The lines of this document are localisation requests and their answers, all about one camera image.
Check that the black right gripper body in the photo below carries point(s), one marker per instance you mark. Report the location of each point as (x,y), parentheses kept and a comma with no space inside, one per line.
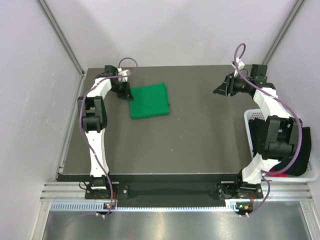
(236,85)

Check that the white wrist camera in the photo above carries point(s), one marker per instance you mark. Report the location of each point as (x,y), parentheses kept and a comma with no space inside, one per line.
(237,64)
(123,74)

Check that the green t shirt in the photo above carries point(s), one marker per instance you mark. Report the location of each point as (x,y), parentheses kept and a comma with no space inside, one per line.
(149,101)

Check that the red t shirt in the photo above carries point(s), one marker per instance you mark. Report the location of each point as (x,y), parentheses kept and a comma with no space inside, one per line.
(278,173)

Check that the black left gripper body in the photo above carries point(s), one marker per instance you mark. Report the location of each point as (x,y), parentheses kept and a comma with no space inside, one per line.
(119,88)

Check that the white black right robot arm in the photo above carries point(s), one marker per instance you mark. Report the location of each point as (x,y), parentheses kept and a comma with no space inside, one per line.
(278,137)

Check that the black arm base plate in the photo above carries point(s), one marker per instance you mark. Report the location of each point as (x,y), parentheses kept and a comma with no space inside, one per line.
(214,190)

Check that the black t shirt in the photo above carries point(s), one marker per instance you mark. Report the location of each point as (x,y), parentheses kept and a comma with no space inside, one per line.
(300,165)

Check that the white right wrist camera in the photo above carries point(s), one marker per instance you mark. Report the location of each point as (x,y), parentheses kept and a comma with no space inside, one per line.
(237,64)

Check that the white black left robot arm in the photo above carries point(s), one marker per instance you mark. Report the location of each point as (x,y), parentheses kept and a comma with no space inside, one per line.
(93,122)

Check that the aluminium frame post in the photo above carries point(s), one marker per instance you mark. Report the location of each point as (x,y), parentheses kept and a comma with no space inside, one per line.
(60,35)
(293,13)

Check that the white plastic laundry basket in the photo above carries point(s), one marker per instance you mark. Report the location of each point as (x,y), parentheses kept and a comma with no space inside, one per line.
(311,173)

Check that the aluminium left frame post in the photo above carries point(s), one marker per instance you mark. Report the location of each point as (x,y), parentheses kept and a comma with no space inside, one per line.
(60,35)

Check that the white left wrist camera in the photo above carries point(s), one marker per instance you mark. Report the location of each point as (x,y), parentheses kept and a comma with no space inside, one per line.
(123,74)

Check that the aluminium right frame post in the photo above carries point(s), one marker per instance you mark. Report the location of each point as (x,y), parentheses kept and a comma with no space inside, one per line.
(293,13)

